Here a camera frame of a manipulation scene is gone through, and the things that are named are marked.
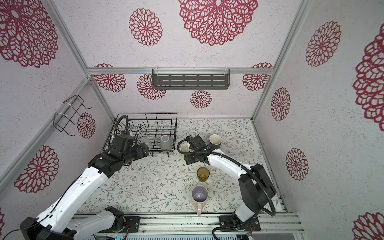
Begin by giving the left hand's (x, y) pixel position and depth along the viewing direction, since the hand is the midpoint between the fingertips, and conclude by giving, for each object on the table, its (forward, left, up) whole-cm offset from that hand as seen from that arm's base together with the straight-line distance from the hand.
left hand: (141, 152), depth 77 cm
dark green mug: (+16, -42, -13) cm, 46 cm away
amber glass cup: (-4, -33, -19) cm, 38 cm away
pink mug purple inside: (-16, -30, -18) cm, 39 cm away
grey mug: (+12, -10, -9) cm, 18 cm away
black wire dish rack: (+31, -1, -20) cm, 37 cm away
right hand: (+4, -24, -9) cm, 26 cm away
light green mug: (+2, -22, +2) cm, 23 cm away
